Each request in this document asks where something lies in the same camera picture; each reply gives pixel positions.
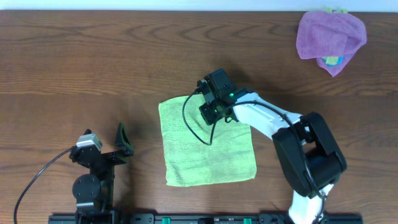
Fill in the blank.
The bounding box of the purple microfiber cloth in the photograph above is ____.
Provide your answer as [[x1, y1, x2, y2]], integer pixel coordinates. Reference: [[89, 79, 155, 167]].
[[296, 10, 367, 77]]

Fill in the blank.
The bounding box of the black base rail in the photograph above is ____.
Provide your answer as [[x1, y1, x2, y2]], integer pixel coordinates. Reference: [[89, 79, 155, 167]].
[[48, 212, 364, 224]]

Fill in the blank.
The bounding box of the green microfiber cloth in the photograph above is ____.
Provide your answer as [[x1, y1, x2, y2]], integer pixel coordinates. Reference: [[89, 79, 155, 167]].
[[159, 95, 257, 187]]

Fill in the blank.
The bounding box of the left black cable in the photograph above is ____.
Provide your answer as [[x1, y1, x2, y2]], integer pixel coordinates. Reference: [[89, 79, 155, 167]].
[[13, 147, 74, 224]]

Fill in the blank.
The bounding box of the blue cloth under pile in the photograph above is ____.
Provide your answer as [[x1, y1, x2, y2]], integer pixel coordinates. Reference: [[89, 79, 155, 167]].
[[322, 57, 343, 67]]

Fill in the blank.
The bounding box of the black cable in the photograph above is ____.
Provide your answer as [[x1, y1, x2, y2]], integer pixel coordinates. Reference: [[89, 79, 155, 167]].
[[13, 147, 74, 224], [182, 88, 327, 218]]

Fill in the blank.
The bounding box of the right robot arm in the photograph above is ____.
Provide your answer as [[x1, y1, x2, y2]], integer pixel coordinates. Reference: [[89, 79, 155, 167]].
[[195, 69, 347, 223]]

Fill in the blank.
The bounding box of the right black cable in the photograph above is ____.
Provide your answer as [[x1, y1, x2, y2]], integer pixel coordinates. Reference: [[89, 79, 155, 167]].
[[182, 88, 327, 218]]

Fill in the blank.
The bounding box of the yellow-green cloth in pile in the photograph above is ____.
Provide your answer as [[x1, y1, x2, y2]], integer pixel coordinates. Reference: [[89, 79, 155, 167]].
[[323, 57, 339, 66]]

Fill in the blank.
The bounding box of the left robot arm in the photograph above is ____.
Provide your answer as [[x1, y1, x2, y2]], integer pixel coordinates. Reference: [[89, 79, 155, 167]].
[[69, 123, 134, 217]]

